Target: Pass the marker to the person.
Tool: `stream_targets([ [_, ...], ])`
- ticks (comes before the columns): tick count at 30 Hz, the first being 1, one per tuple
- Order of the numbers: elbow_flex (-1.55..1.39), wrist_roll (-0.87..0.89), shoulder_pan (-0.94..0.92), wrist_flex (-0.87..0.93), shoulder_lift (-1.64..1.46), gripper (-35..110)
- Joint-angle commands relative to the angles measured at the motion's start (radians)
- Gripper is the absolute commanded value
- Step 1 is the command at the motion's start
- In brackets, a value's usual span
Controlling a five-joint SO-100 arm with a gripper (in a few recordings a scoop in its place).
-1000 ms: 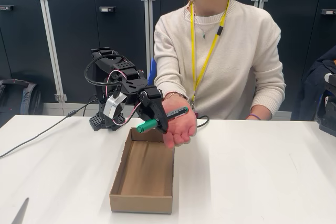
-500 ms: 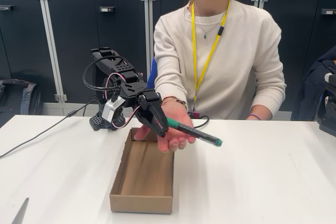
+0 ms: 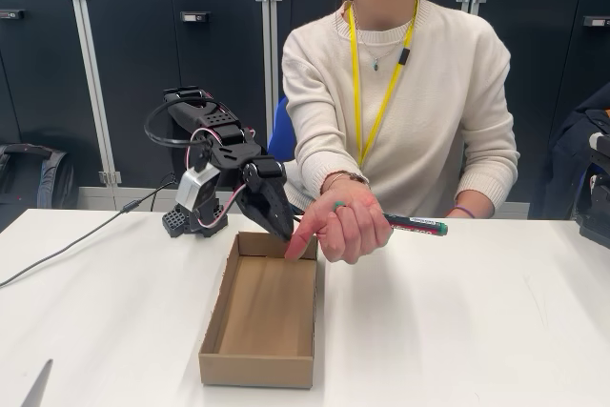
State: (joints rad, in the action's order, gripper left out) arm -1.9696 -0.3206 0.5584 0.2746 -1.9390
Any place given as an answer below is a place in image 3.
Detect black machine with white part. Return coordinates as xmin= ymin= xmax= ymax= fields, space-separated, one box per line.
xmin=573 ymin=132 xmax=610 ymax=252

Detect person's right hand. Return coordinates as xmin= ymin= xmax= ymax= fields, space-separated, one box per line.
xmin=284 ymin=187 xmax=396 ymax=267

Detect person in cream sweater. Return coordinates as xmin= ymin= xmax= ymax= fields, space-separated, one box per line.
xmin=279 ymin=0 xmax=521 ymax=218

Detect person's left forearm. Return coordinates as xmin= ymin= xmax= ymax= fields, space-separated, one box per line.
xmin=451 ymin=153 xmax=521 ymax=218

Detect dark base cable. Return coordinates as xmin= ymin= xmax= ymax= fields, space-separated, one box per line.
xmin=0 ymin=172 xmax=175 ymax=288

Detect yellow lanyard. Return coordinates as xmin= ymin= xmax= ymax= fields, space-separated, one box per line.
xmin=346 ymin=0 xmax=421 ymax=171

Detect necklace with green pendant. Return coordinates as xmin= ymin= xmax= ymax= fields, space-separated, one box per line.
xmin=354 ymin=33 xmax=412 ymax=72

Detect open brown cardboard box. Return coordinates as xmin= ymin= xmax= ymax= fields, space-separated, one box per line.
xmin=197 ymin=230 xmax=320 ymax=390

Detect dark blue jacket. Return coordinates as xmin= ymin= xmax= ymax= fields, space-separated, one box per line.
xmin=527 ymin=82 xmax=610 ymax=223

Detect grey black backpack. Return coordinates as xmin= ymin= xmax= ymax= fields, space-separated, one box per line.
xmin=0 ymin=141 xmax=80 ymax=234

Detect green capped black marker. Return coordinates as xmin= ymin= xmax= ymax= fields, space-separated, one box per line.
xmin=333 ymin=200 xmax=451 ymax=240

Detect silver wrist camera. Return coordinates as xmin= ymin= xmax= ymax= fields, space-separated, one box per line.
xmin=174 ymin=160 xmax=222 ymax=214

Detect dark cabinet with team label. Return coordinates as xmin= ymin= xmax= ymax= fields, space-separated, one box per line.
xmin=73 ymin=0 xmax=274 ymax=211

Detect person's right forearm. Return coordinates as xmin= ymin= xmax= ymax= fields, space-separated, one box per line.
xmin=294 ymin=125 xmax=376 ymax=198

